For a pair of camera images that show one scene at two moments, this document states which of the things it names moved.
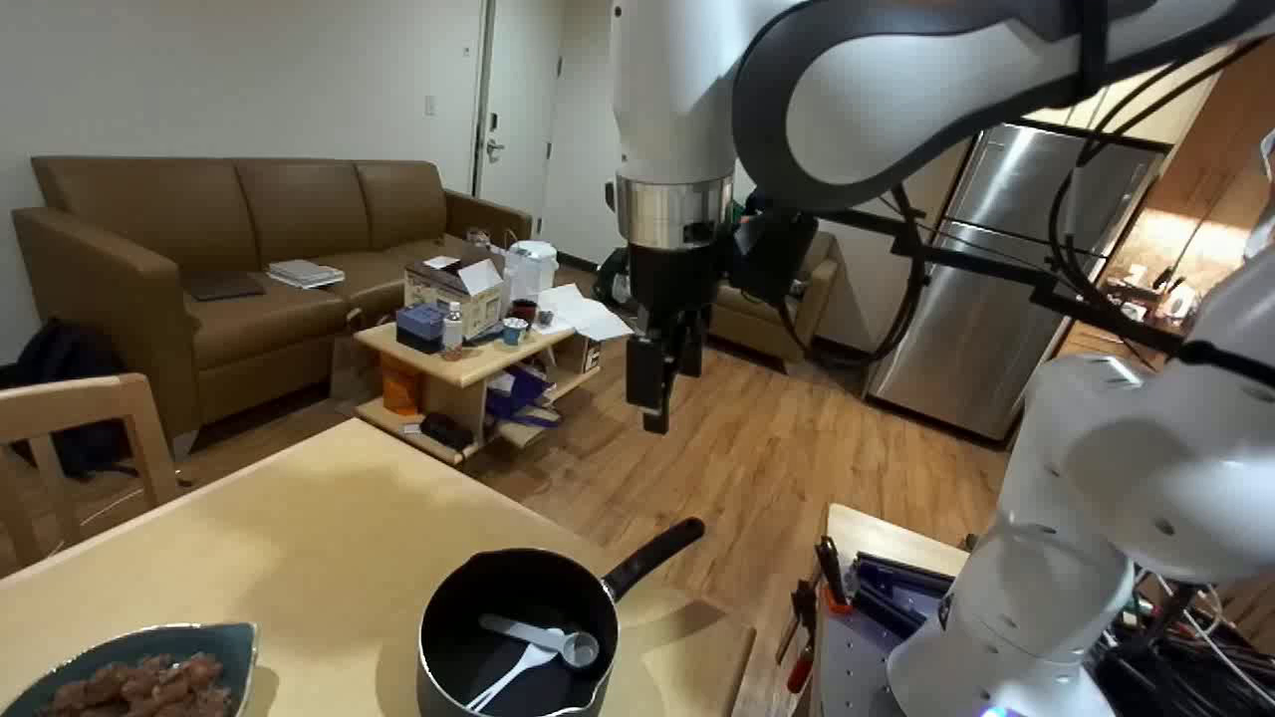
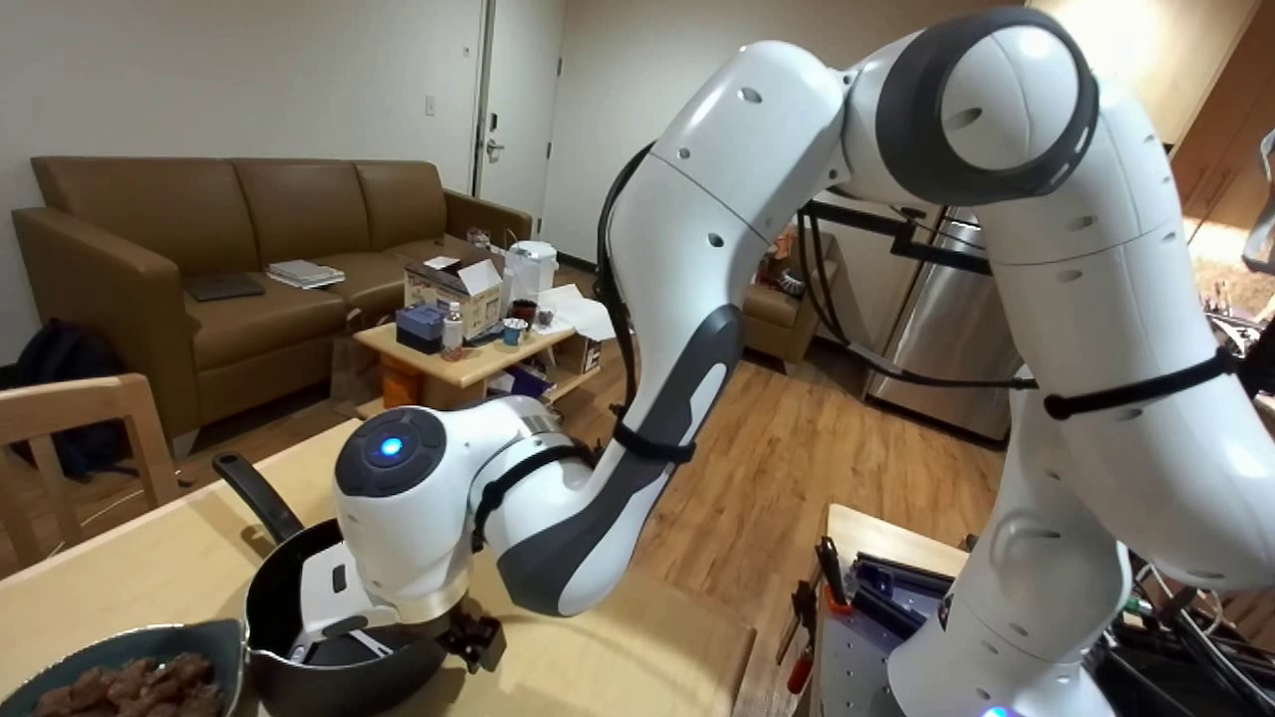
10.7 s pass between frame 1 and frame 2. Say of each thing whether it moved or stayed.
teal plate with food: stayed
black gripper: moved
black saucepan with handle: moved
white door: stayed
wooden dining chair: stayed
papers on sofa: stayed
